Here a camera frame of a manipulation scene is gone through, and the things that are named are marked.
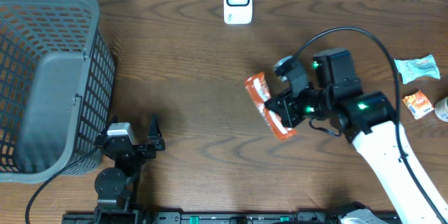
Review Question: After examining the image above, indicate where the green lid jar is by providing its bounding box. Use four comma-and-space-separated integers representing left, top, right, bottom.
434, 97, 448, 123

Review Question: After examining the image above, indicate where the grey plastic basket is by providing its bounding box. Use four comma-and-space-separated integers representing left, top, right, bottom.
1, 0, 116, 183

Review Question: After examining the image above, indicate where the white barcode scanner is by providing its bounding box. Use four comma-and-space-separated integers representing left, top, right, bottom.
223, 0, 253, 25

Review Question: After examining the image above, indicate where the orange tissue packet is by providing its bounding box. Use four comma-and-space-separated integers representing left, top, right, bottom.
402, 90, 434, 120

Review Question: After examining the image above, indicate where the teal snack packet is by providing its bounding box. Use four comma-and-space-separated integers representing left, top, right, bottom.
394, 55, 440, 84

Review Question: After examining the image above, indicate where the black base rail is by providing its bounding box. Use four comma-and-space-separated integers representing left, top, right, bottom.
62, 210, 402, 224

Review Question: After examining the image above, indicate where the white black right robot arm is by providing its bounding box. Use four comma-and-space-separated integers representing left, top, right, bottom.
265, 48, 447, 223

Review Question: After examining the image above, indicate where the red chocolate bar wrapper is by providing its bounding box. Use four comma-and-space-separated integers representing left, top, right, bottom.
244, 72, 297, 140

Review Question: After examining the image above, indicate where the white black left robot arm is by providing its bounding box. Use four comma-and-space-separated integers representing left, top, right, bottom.
94, 114, 165, 223

